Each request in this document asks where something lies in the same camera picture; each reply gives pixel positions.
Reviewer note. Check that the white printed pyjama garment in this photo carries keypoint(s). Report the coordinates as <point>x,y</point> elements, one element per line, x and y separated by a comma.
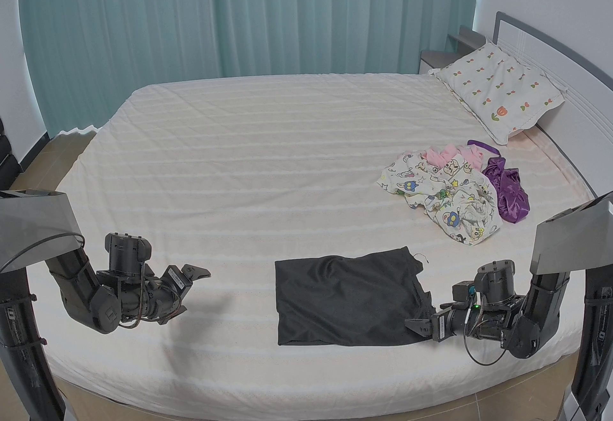
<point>445,199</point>

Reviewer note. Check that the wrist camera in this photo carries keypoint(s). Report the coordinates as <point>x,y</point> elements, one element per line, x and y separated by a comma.
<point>152,276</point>
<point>463,292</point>

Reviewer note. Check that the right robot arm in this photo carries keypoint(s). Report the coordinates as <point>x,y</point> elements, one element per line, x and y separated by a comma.
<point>570,237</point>

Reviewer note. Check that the black T-shirt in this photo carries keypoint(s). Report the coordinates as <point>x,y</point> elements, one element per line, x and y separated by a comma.
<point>345,299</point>

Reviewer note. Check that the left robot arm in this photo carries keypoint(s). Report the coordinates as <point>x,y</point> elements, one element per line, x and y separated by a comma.
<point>28,218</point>

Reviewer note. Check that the white printed pillow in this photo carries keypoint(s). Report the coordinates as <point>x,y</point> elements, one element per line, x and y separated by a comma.
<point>498,88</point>

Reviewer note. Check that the pink garment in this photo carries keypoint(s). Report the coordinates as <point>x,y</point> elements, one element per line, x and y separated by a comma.
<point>448,153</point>

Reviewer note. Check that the grey bedside table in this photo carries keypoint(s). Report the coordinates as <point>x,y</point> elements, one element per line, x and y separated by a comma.
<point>443,57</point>

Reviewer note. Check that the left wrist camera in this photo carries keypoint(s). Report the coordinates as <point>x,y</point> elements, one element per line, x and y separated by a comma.
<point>152,276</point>

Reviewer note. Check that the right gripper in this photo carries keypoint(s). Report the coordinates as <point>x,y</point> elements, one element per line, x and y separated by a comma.
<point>450,321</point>

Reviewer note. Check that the purple garment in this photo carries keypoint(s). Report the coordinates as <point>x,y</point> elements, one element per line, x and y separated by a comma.
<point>507,199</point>

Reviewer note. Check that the bed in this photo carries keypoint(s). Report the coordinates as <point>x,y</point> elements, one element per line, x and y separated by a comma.
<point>263,146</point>

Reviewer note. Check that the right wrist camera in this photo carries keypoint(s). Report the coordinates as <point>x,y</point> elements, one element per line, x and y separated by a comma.
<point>463,292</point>

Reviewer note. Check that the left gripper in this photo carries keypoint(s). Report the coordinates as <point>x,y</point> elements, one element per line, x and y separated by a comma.
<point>165,297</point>

